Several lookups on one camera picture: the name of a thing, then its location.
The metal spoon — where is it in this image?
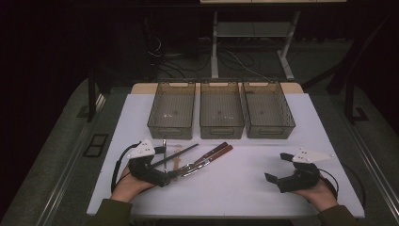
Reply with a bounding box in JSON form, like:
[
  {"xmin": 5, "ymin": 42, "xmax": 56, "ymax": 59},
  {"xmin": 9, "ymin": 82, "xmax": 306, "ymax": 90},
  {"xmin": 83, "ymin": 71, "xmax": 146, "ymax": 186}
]
[{"xmin": 162, "ymin": 138, "xmax": 168, "ymax": 174}]

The person's left hand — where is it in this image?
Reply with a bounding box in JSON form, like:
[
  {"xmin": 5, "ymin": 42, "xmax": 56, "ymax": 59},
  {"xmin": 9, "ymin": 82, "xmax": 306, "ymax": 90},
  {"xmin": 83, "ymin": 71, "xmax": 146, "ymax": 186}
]
[{"xmin": 110, "ymin": 164, "xmax": 155, "ymax": 204}]

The grey metal-legged desk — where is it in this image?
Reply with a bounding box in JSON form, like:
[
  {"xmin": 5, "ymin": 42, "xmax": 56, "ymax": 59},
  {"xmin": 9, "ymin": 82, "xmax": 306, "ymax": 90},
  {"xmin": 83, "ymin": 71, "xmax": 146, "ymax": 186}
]
[{"xmin": 199, "ymin": 0, "xmax": 347, "ymax": 82}]

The smoky translucent plastic bin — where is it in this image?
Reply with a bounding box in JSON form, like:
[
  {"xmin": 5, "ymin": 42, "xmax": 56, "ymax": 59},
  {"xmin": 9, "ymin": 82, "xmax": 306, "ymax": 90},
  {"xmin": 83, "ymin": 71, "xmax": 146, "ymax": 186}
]
[
  {"xmin": 146, "ymin": 80, "xmax": 197, "ymax": 140},
  {"xmin": 241, "ymin": 80, "xmax": 296, "ymax": 140},
  {"xmin": 199, "ymin": 80, "xmax": 246, "ymax": 140}
]

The tangle of floor cables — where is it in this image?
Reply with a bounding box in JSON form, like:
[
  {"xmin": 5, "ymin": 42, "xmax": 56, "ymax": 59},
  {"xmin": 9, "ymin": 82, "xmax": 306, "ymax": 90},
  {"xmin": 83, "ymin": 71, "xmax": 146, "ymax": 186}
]
[{"xmin": 147, "ymin": 31, "xmax": 274, "ymax": 81}]

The wooden-handled table knife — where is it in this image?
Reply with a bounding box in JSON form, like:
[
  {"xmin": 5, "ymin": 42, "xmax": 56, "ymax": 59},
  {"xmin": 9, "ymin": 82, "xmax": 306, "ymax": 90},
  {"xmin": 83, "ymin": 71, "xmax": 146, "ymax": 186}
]
[{"xmin": 182, "ymin": 144, "xmax": 234, "ymax": 178}]

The person's right hand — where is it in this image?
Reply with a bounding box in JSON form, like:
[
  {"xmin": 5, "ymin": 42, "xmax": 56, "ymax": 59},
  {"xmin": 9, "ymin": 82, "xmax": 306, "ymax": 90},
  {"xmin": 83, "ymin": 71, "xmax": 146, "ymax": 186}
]
[{"xmin": 290, "ymin": 180, "xmax": 340, "ymax": 213}]

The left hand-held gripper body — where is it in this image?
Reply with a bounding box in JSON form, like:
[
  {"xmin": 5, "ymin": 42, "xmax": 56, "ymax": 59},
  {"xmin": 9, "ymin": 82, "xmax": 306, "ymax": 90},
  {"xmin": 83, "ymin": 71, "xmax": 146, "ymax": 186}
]
[{"xmin": 126, "ymin": 138, "xmax": 165, "ymax": 188}]

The right hand-held gripper cable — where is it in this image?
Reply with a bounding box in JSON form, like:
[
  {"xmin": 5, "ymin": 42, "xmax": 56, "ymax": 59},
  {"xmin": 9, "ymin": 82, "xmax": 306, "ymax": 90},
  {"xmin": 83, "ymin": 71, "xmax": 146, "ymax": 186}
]
[{"xmin": 318, "ymin": 168, "xmax": 341, "ymax": 201}]

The hand-held gripper cable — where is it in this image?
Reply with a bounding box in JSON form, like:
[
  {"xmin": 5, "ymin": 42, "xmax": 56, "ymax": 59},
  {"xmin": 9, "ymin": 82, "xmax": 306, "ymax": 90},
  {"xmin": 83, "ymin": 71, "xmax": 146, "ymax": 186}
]
[
  {"xmin": 318, "ymin": 168, "xmax": 341, "ymax": 201},
  {"xmin": 110, "ymin": 140, "xmax": 143, "ymax": 193}
]

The black floor socket frame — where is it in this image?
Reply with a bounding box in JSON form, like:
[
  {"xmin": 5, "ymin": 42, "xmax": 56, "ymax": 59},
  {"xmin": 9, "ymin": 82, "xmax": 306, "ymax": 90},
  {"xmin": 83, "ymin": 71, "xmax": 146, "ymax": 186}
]
[{"xmin": 83, "ymin": 133, "xmax": 110, "ymax": 158}]

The left hand-held gripper cable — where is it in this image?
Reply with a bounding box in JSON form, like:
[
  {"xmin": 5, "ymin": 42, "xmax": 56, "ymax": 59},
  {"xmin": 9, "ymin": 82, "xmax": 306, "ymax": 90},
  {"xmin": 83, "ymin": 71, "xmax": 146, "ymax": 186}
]
[{"xmin": 110, "ymin": 140, "xmax": 143, "ymax": 193}]

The wooden-handled metal fork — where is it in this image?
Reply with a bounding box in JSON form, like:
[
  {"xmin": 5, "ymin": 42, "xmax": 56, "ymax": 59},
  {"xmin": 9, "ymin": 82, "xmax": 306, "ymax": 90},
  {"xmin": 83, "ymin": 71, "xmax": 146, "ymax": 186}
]
[{"xmin": 180, "ymin": 141, "xmax": 230, "ymax": 177}]

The black metal stand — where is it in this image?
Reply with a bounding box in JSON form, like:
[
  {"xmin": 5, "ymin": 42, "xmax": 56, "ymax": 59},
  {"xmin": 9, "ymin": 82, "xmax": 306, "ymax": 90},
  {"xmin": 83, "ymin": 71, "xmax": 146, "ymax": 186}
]
[
  {"xmin": 87, "ymin": 70, "xmax": 106, "ymax": 122},
  {"xmin": 302, "ymin": 15, "xmax": 399, "ymax": 124}
]

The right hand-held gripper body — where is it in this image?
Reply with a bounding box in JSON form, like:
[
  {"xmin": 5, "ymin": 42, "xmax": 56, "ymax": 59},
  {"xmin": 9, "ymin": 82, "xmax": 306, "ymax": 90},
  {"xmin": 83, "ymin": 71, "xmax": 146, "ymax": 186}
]
[{"xmin": 277, "ymin": 148, "xmax": 335, "ymax": 193}]

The black chopstick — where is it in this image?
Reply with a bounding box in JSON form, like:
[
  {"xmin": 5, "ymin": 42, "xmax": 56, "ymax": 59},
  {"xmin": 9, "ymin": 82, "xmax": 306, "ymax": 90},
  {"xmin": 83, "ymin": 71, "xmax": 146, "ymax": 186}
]
[
  {"xmin": 152, "ymin": 142, "xmax": 200, "ymax": 168},
  {"xmin": 151, "ymin": 143, "xmax": 200, "ymax": 169}
]

